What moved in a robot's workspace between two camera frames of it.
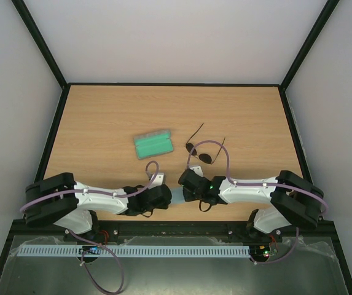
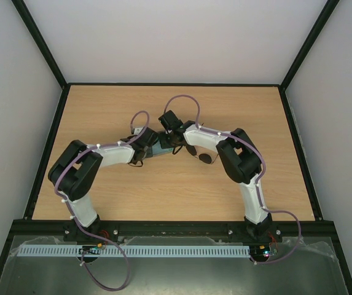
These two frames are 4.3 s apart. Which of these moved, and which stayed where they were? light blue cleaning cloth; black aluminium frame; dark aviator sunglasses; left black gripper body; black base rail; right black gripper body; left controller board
Moved: left black gripper body; light blue cleaning cloth; right black gripper body
Stayed: dark aviator sunglasses; black base rail; black aluminium frame; left controller board
